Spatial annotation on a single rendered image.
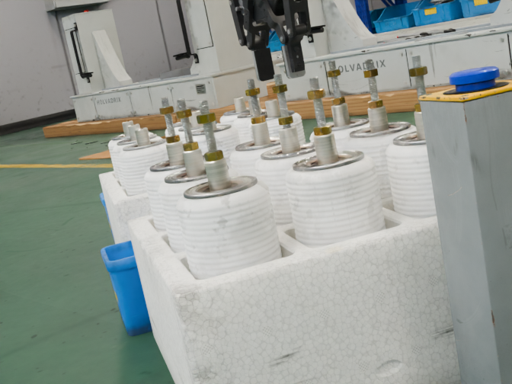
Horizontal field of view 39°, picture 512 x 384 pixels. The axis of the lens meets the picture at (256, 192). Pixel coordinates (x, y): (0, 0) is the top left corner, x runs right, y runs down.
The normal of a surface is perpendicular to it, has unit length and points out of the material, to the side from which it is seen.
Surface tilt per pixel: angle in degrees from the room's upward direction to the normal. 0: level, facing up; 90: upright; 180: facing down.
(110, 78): 90
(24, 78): 90
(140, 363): 0
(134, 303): 92
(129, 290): 92
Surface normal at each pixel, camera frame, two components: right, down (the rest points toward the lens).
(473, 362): -0.94, 0.24
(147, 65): 0.66, 0.03
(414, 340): 0.28, 0.14
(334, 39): -0.73, 0.27
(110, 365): -0.19, -0.96
